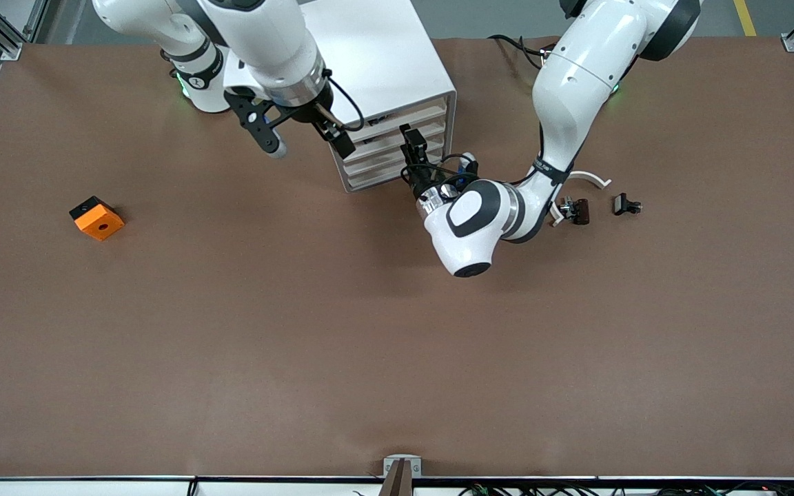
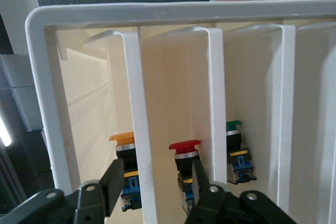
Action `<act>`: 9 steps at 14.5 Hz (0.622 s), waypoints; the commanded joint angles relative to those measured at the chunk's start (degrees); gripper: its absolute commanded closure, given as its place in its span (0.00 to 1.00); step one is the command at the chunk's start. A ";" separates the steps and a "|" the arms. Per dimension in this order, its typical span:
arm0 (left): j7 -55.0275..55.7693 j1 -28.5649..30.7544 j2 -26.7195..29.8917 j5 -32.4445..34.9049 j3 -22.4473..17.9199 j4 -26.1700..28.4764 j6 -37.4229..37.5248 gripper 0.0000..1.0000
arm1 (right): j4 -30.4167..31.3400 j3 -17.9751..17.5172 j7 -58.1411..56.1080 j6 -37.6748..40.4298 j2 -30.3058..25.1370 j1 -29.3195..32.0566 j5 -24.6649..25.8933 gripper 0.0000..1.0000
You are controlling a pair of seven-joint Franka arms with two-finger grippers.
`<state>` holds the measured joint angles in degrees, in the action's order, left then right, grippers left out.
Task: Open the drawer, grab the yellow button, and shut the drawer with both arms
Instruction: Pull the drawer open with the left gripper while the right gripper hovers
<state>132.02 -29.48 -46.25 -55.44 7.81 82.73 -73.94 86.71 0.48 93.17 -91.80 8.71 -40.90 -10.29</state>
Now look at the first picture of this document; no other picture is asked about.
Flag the grey bracket with brown post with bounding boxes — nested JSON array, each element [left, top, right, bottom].
[[380, 455, 423, 496]]

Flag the orange and black box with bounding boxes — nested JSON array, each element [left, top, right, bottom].
[[69, 196, 125, 242]]

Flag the brown block with metal fitting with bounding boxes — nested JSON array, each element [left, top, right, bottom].
[[559, 197, 591, 226]]

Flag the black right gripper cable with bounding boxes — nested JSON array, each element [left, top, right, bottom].
[[321, 68, 367, 132]]

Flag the black arm base cable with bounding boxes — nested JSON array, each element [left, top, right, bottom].
[[488, 33, 556, 71]]

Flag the white curved plastic clip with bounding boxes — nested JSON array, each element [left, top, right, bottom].
[[549, 170, 612, 228]]

